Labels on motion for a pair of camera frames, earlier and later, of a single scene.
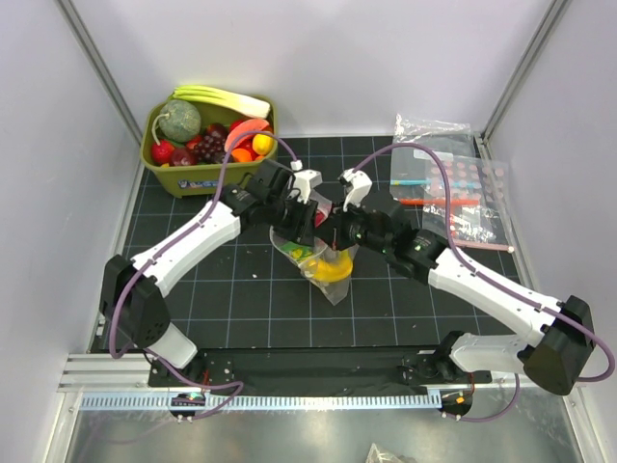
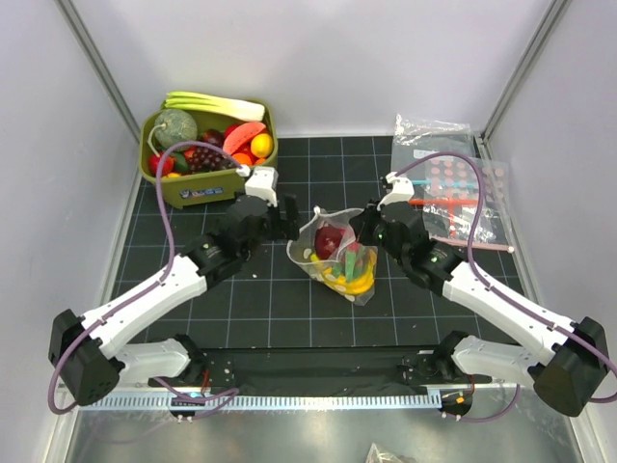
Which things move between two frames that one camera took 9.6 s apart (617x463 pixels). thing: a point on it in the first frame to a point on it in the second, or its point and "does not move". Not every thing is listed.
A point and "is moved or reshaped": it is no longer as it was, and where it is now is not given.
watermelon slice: x=252 y=124 does not move
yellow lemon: x=262 y=144 does not move
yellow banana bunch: x=332 y=267 to x=357 y=285
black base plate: x=397 y=371 does not move
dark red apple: x=182 y=157 is moved or reshaped
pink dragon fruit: x=319 y=217 to x=352 y=264
